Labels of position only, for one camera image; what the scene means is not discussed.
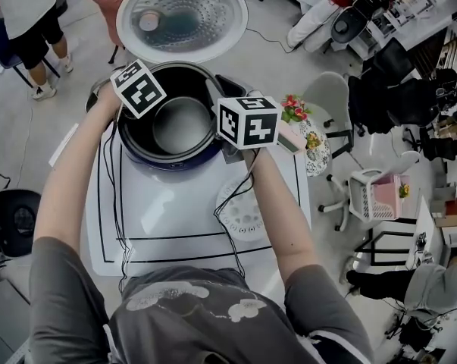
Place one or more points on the navy rice cooker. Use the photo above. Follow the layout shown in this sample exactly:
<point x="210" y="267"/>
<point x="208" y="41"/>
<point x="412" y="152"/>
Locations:
<point x="182" y="21"/>

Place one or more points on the white office chair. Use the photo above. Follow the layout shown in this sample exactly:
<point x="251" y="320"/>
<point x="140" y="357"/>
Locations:
<point x="408" y="159"/>

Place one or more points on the brown and red boxes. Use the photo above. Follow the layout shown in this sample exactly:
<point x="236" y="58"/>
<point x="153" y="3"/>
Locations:
<point x="449" y="207"/>

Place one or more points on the grey chair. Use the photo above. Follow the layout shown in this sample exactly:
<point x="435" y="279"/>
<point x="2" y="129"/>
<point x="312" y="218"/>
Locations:
<point x="326" y="89"/>

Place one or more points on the black-framed white desk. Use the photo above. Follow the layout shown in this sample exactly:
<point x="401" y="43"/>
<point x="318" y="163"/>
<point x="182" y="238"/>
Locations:
<point x="425" y="218"/>

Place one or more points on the pink artificial flowers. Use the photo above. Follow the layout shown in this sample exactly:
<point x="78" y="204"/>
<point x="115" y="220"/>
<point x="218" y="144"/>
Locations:
<point x="294" y="106"/>

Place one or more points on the black office chair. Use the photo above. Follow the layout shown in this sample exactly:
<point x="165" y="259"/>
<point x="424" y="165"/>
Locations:
<point x="395" y="89"/>

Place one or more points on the white plastic basket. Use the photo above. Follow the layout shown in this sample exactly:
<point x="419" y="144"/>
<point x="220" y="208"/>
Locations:
<point x="364" y="203"/>

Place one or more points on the blue chair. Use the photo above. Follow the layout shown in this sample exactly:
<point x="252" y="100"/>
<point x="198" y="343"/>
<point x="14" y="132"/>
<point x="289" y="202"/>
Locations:
<point x="0" y="48"/>

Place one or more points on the person's grey printed shirt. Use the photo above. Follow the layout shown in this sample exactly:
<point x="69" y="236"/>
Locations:
<point x="198" y="317"/>

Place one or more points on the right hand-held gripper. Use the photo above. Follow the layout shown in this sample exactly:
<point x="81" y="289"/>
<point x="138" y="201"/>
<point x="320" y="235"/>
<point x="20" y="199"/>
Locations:
<point x="251" y="123"/>

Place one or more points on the pink covered chair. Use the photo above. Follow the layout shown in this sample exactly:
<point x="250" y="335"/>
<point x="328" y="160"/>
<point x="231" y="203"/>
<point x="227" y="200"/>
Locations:
<point x="107" y="2"/>

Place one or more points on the person's left forearm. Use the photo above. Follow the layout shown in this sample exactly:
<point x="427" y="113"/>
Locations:
<point x="69" y="173"/>

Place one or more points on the black mesh chair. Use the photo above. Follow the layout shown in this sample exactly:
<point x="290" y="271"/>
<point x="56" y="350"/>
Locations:
<point x="12" y="222"/>

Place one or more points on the grey metal shelf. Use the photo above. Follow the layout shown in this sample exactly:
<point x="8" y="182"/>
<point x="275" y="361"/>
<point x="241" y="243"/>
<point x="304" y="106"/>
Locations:
<point x="0" y="317"/>

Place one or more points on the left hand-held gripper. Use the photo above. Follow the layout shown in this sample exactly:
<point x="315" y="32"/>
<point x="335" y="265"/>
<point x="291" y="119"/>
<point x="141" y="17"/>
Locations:
<point x="141" y="89"/>

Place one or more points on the white chair with black seat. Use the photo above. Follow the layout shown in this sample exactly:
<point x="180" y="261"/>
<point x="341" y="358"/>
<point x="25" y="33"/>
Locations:
<point x="319" y="21"/>

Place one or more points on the white table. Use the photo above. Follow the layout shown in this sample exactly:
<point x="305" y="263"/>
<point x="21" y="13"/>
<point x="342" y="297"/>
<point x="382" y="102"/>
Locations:
<point x="167" y="211"/>

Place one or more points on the dark pot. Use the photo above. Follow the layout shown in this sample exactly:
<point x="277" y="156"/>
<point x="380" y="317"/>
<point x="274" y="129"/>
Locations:
<point x="182" y="127"/>

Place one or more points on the small black device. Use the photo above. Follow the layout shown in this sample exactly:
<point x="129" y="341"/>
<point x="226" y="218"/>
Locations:
<point x="421" y="241"/>

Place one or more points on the white perforated steamer plate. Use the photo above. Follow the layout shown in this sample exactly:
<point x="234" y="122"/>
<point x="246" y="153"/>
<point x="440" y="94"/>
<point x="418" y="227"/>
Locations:
<point x="239" y="214"/>

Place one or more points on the person's right forearm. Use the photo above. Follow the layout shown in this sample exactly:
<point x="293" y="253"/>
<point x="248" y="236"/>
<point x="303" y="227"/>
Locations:
<point x="285" y="211"/>

